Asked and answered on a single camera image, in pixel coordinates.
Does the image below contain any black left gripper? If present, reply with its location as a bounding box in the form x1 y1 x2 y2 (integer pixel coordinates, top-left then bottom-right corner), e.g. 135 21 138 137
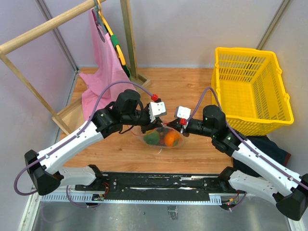
122 103 163 134

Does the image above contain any red cherry tomato sprig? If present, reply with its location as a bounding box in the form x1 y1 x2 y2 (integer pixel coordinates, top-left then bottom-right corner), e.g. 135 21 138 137
158 132 167 146

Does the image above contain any orange persimmon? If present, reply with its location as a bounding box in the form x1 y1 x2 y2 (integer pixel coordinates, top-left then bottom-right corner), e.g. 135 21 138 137
164 131 180 147

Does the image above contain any clear zip bag orange zipper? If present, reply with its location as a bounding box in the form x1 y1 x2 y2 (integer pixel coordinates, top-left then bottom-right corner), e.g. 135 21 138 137
130 125 185 149

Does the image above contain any green yellow mango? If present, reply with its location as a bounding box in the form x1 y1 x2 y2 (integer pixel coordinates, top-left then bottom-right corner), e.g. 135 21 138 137
143 130 160 145

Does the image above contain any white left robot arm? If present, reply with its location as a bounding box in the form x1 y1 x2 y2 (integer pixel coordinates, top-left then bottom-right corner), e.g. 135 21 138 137
25 90 167 195

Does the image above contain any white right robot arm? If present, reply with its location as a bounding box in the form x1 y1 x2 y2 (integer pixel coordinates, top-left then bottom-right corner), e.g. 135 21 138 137
167 105 308 221

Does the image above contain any pink t-shirt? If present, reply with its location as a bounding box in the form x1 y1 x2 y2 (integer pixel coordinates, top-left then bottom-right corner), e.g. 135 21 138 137
80 12 129 120

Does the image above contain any yellow hanger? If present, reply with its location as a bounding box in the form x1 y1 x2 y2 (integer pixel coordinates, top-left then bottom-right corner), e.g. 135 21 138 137
99 13 126 66

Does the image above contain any yellow plastic basket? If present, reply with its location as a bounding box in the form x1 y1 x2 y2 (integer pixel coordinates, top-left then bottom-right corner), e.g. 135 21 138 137
211 47 294 136

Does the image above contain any dark navy cloth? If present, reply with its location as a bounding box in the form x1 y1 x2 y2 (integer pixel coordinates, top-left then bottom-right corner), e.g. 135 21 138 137
232 136 291 178

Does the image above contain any green hanger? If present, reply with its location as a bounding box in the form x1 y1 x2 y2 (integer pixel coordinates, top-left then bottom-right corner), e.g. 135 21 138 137
111 34 131 79

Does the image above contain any wooden clothes rack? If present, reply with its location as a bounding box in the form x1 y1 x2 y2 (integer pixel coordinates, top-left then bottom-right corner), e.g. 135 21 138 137
0 0 151 135

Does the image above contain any grey hanger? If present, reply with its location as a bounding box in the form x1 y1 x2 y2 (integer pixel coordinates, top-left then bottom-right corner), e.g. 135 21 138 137
91 0 107 43

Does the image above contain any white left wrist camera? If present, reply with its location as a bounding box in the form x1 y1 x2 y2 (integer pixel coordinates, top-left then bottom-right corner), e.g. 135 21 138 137
149 102 167 120

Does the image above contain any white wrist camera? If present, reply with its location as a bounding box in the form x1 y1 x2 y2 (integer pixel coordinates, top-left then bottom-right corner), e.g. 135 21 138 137
174 106 191 119
149 102 167 120

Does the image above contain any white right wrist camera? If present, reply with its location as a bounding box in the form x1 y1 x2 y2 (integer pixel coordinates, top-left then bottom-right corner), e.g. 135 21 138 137
174 106 191 119

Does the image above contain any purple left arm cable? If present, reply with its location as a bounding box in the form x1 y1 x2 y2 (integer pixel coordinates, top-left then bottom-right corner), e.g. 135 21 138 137
13 80 159 196

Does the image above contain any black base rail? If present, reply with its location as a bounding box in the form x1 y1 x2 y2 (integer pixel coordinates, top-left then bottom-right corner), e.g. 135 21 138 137
75 172 237 203

